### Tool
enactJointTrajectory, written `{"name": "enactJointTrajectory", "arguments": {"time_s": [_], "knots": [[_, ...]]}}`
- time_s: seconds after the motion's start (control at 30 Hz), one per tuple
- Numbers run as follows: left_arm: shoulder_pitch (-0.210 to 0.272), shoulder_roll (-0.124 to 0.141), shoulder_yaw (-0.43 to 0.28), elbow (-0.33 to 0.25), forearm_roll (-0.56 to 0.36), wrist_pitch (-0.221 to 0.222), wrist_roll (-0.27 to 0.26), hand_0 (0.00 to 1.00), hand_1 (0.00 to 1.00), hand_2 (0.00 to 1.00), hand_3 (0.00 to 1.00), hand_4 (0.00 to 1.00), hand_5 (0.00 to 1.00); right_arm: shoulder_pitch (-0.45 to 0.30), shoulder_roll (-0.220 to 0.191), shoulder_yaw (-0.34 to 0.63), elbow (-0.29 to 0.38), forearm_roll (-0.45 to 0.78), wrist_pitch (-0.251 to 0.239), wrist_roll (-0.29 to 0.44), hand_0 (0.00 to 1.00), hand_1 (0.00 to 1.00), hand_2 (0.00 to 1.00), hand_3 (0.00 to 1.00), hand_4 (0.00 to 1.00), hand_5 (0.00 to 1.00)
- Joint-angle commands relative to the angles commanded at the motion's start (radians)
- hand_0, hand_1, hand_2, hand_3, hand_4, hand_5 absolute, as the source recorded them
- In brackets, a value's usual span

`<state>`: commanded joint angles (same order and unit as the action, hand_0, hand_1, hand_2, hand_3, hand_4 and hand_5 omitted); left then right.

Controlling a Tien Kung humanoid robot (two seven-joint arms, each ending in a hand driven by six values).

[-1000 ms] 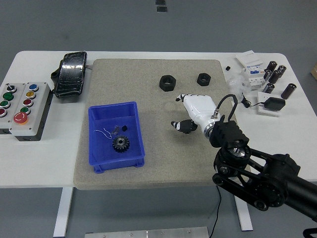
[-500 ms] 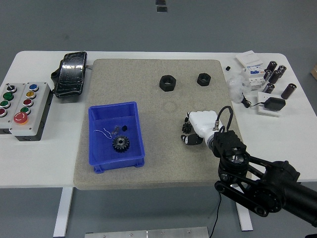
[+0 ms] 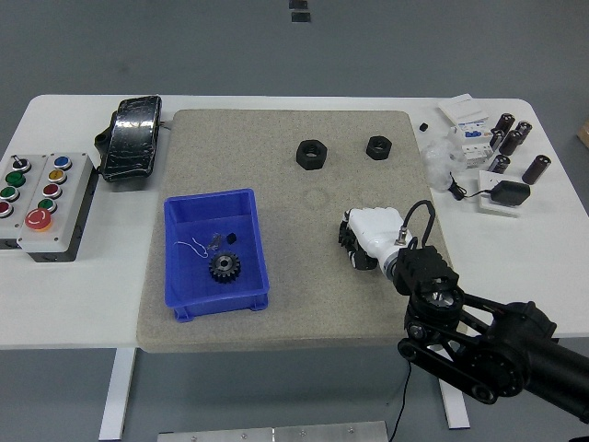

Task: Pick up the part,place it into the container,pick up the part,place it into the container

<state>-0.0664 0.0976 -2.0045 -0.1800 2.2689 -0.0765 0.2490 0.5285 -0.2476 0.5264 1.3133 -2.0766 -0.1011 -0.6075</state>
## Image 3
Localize grey button box, emergency stop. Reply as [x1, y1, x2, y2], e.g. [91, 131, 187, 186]
[17, 152, 96, 263]

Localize white square plate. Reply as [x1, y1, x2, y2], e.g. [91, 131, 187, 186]
[477, 169, 526, 217]

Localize small black hex nut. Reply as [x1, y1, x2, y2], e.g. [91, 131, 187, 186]
[365, 134, 393, 161]

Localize white circuit breaker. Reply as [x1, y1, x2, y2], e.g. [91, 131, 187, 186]
[448, 120, 494, 171]

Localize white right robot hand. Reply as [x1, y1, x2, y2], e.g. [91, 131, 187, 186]
[340, 206, 408, 272]

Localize grey-brown mat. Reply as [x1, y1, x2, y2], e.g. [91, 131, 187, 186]
[136, 109, 469, 355]

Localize large black gear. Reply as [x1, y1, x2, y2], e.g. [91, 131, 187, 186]
[208, 252, 244, 285]

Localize grey button box with switch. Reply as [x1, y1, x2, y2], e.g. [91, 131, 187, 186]
[0, 154, 50, 250]

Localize black power adapter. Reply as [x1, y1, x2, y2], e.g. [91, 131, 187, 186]
[491, 180, 532, 207]

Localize white flat carton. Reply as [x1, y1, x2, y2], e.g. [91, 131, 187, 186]
[436, 94, 490, 128]

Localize black plastic-wrapped device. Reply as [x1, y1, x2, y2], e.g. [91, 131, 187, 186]
[94, 95, 164, 184]

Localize blue plastic box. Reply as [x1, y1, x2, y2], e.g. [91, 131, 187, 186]
[163, 187, 271, 323]

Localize black hanging cable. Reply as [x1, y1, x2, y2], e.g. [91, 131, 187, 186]
[392, 361, 412, 442]

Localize white table leg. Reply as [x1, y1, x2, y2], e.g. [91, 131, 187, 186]
[436, 379, 471, 430]
[98, 347, 138, 441]

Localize clear plastic bag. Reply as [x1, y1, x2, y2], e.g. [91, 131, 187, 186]
[421, 139, 467, 192]

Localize white string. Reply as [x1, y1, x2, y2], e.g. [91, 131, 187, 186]
[176, 236, 209, 259]

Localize black adapter cord with plug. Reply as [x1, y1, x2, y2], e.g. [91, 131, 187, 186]
[447, 171, 496, 202]

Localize large black hex nut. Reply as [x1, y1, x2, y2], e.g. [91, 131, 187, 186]
[294, 138, 329, 172]

